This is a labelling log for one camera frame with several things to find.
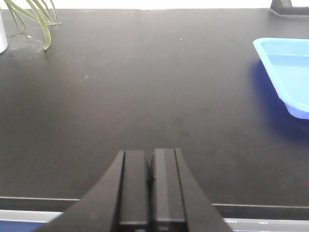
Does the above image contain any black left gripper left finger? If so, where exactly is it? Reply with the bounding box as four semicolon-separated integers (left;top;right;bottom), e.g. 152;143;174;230
38;150;149;232

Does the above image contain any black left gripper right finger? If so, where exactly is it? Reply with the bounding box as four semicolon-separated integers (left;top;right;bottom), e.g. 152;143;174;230
151;148;232;232

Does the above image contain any blue plastic tray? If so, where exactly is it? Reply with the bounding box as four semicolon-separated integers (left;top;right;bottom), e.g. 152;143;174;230
253;38;309;120

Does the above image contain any white plant pot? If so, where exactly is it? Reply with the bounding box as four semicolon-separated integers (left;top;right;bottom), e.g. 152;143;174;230
0;14;8;53

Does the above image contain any green spider plant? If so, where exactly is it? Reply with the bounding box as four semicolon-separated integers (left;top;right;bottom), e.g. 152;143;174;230
3;0;62;51

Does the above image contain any black power socket box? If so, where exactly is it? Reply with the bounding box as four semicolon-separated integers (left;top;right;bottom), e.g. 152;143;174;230
270;0;309;16

